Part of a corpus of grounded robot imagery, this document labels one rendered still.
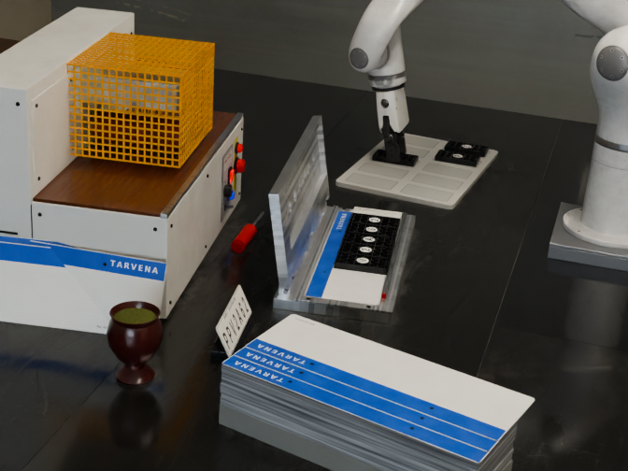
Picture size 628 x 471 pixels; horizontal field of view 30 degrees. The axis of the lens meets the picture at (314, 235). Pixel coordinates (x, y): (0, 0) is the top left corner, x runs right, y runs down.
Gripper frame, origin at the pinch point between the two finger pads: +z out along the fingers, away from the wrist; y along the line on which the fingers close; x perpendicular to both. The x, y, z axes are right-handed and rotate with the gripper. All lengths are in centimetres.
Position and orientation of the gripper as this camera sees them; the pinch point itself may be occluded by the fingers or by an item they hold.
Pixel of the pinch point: (395, 149)
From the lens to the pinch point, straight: 272.5
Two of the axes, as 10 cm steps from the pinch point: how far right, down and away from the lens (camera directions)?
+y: 3.1, -3.7, 8.8
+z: 1.4, 9.3, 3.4
